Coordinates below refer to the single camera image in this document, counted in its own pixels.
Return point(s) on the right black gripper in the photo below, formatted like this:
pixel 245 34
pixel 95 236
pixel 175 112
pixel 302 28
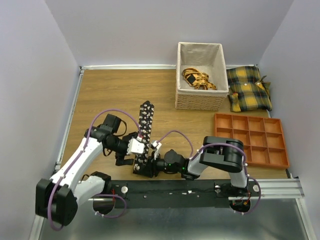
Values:
pixel 152 166

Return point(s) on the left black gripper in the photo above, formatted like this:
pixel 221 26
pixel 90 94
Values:
pixel 120 157

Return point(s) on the black floral tie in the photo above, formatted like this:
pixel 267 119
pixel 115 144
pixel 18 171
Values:
pixel 142 165

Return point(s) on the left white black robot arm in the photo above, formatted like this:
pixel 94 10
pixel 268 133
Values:
pixel 58 198

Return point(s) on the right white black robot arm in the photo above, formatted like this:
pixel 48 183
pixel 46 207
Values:
pixel 225 154

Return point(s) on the wicker basket with liner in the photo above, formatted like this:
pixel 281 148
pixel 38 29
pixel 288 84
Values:
pixel 208 58

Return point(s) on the orange patterned tie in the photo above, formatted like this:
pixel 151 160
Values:
pixel 197 79

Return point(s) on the orange compartment tray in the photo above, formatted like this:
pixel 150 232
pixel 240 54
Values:
pixel 263 138

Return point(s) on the yellow plaid shirt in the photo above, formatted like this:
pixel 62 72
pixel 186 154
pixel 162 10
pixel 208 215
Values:
pixel 247 89

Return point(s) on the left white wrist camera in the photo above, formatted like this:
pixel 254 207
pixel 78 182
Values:
pixel 135 147

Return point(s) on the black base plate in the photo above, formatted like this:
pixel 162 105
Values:
pixel 175 195

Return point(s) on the aluminium frame rail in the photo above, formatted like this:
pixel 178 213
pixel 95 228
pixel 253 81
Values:
pixel 263 188

